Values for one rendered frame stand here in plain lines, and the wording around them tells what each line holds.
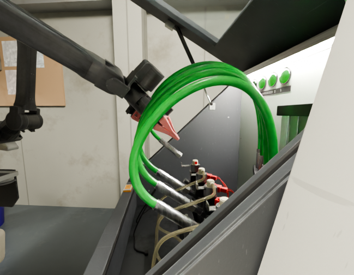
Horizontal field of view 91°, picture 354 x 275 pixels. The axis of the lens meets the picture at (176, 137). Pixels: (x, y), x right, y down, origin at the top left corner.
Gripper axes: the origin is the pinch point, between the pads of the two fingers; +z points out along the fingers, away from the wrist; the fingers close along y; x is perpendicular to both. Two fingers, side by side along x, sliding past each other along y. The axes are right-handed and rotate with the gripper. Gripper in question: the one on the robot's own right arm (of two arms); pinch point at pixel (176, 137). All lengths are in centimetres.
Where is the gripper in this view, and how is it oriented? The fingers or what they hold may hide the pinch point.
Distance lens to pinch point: 51.1
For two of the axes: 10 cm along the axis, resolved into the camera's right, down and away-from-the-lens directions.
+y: 6.9, -6.9, -2.1
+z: 7.0, 7.1, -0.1
